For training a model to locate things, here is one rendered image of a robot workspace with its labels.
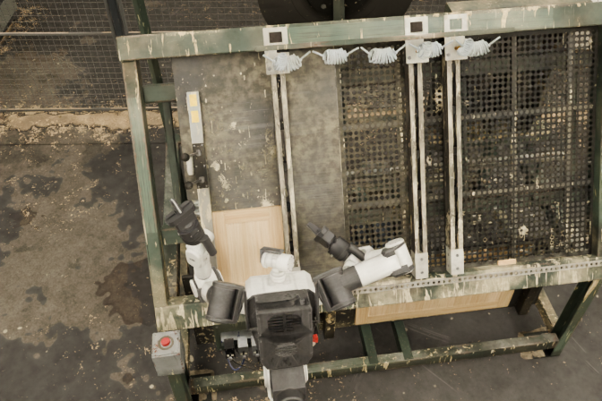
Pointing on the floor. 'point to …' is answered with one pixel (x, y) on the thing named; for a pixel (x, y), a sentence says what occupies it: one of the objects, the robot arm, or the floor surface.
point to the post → (179, 387)
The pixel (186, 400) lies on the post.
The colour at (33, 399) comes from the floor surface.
